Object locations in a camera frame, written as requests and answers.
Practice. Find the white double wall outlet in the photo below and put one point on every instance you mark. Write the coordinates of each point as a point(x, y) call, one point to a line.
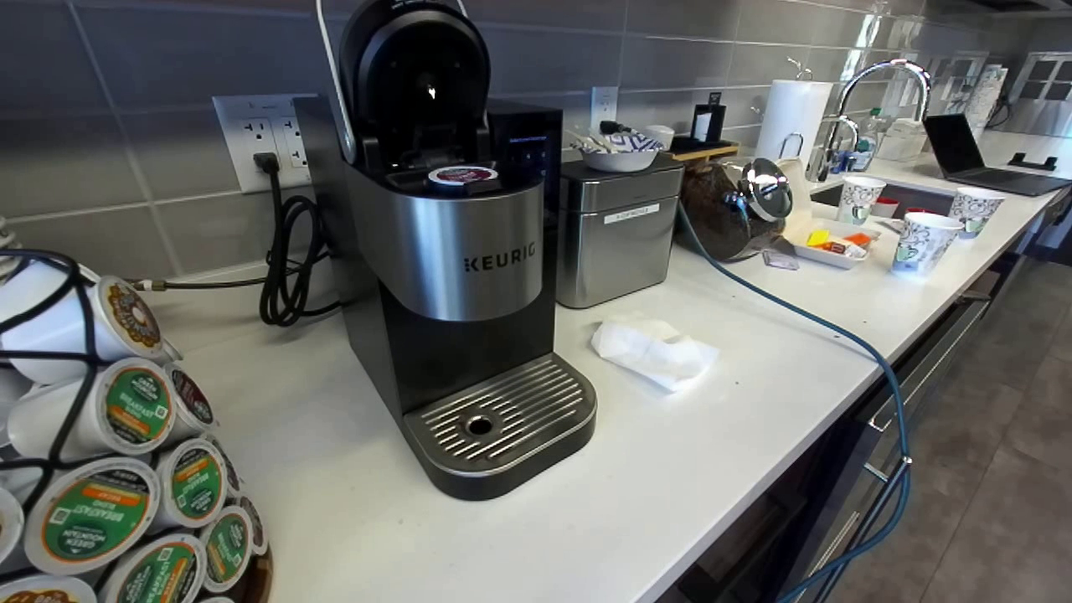
point(239, 135)

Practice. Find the small wooden shelf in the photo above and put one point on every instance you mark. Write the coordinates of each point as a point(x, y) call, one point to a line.
point(706, 151)

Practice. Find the brown label coffee pod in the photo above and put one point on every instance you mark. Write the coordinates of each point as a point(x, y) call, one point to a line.
point(131, 316)

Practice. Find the purple coffee pod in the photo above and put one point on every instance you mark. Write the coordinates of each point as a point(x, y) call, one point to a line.
point(460, 177)

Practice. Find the small black container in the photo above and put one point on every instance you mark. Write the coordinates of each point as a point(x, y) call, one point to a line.
point(708, 123)

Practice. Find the chrome sink faucet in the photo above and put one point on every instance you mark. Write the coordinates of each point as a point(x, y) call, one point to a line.
point(882, 77)

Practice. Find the steel kettle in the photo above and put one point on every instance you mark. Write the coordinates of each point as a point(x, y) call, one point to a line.
point(614, 240)

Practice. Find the yellow plastic piece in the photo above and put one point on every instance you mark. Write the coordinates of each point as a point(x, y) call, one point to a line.
point(821, 240)

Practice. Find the white paper towel roll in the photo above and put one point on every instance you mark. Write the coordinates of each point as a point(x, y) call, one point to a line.
point(794, 111)

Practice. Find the black silver Keurig coffee machine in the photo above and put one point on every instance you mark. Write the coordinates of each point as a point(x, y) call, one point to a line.
point(448, 257)

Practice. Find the dark lower cabinets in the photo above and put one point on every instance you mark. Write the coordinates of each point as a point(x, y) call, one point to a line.
point(770, 549)

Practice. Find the dark glass jar chrome lid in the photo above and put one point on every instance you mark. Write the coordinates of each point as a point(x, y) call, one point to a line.
point(724, 212)

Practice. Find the beige clamshell takeout container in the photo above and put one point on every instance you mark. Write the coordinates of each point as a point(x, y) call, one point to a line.
point(804, 202)

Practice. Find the black laptop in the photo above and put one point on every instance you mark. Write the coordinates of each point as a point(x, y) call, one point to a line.
point(965, 157)

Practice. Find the patterned paper cup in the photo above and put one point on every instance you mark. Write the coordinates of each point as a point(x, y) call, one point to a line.
point(860, 202)
point(927, 244)
point(976, 212)

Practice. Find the white patterned bowl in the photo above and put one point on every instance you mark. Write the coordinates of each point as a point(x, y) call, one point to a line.
point(624, 148)

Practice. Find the orange plastic utensil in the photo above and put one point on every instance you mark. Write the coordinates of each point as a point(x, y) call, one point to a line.
point(860, 240)

